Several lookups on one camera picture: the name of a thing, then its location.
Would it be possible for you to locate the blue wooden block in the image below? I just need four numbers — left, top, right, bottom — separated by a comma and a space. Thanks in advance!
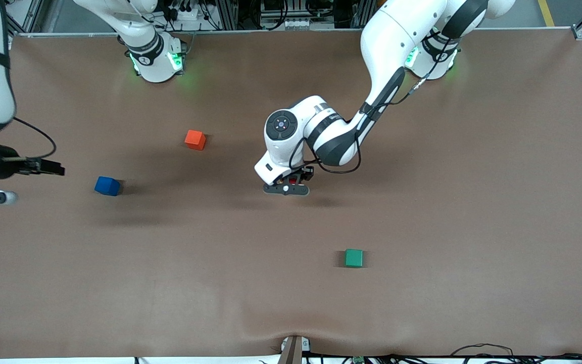
94, 176, 121, 197

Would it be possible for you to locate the orange wooden block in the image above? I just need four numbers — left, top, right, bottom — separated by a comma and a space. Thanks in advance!
184, 130, 207, 151

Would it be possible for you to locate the white power strip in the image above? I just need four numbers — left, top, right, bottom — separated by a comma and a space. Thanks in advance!
167, 7, 207, 22

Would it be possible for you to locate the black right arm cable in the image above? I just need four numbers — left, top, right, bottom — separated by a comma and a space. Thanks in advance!
12, 117, 57, 160

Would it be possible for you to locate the aluminium frame post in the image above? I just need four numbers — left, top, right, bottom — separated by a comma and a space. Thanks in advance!
214, 0, 239, 31
349, 0, 378, 29

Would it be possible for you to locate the black cable bundle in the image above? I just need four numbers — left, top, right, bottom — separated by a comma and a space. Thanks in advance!
301, 343, 582, 364

